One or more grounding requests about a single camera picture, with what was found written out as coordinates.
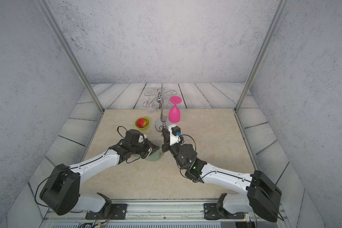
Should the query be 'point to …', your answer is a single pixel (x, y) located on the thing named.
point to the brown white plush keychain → (160, 150)
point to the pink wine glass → (174, 113)
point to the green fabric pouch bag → (154, 157)
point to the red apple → (141, 122)
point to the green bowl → (147, 123)
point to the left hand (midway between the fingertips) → (161, 148)
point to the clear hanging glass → (151, 109)
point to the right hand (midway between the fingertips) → (163, 130)
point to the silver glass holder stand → (160, 97)
